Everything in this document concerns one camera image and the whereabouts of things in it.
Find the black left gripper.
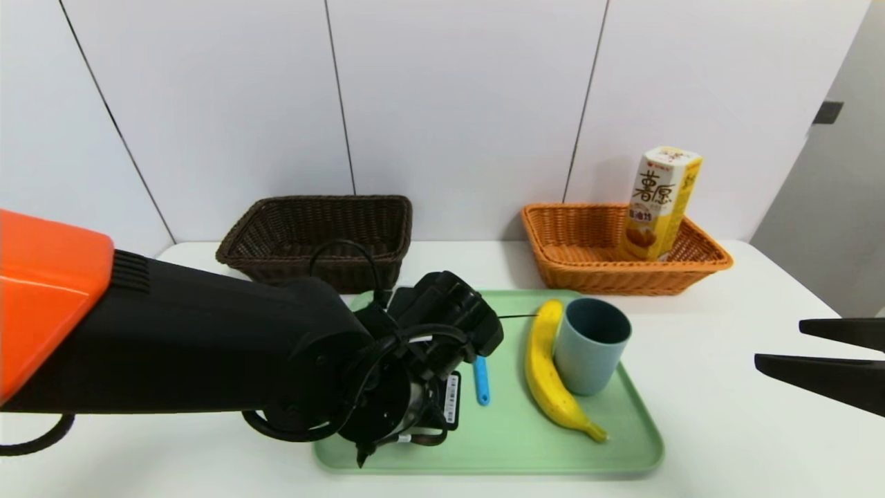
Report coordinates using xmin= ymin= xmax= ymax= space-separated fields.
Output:
xmin=415 ymin=370 xmax=462 ymax=432

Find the yellow white snack carton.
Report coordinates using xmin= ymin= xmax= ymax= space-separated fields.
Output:
xmin=624 ymin=147 xmax=704 ymax=261

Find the orange wicker basket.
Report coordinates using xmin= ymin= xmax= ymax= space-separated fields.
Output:
xmin=521 ymin=203 xmax=734 ymax=297

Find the dark brown wicker basket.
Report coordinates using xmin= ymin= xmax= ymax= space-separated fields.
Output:
xmin=216 ymin=195 xmax=413 ymax=295

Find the light green plastic tray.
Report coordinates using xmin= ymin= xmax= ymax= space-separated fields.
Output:
xmin=313 ymin=289 xmax=664 ymax=475

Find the yellow banana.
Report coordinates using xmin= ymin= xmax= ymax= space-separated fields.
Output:
xmin=525 ymin=299 xmax=609 ymax=443

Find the grey blue plastic cup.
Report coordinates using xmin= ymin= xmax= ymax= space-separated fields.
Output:
xmin=554 ymin=297 xmax=633 ymax=396

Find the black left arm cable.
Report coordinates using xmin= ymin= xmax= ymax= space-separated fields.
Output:
xmin=309 ymin=239 xmax=382 ymax=305

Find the black braided cable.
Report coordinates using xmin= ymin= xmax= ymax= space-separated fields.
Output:
xmin=0 ymin=414 xmax=75 ymax=457

